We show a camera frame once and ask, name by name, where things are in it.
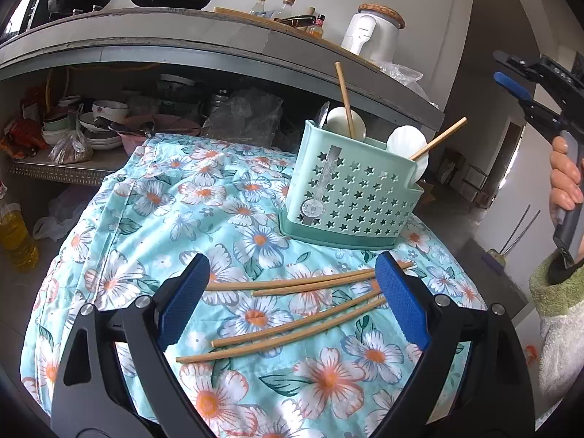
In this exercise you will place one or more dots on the metal spoon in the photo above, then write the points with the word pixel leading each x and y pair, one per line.
pixel 322 115

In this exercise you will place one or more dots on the wooden chopstick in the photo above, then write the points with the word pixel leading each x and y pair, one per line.
pixel 280 283
pixel 439 139
pixel 283 291
pixel 223 342
pixel 285 338
pixel 345 99

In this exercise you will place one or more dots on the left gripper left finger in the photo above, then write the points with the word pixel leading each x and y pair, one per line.
pixel 91 397

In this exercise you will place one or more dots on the white ceramic soup spoon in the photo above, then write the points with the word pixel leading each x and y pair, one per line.
pixel 337 123

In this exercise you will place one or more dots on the yellow sauce bottle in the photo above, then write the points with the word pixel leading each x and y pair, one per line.
pixel 317 30

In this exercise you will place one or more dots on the stack of bowls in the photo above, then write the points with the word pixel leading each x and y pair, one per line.
pixel 91 119

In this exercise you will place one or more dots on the right hand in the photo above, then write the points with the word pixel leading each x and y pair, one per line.
pixel 565 193

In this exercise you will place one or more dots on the bagged food on shelf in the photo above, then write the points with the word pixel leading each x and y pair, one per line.
pixel 71 149

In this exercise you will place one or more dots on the white electric kettle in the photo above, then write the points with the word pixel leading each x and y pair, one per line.
pixel 373 33

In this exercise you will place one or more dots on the white rice paddle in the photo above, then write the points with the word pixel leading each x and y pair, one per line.
pixel 406 141

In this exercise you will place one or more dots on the floral turquoise cloth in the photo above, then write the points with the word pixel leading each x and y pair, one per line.
pixel 178 197

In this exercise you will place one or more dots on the clear plastic bag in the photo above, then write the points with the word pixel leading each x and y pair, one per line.
pixel 249 116

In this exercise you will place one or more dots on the clear glass bottle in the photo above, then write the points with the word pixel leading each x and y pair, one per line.
pixel 258 9

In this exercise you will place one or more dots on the cooking oil bottle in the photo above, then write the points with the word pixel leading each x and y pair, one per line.
pixel 16 240

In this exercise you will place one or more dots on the wooden cutting board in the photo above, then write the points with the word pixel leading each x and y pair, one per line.
pixel 281 28

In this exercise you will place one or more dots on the grey kitchen counter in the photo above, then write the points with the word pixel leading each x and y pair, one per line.
pixel 208 40

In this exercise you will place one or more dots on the dark sauce bottle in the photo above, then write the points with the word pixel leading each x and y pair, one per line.
pixel 285 16

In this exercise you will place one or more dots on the mint green utensil basket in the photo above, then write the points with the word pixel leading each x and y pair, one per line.
pixel 348 194

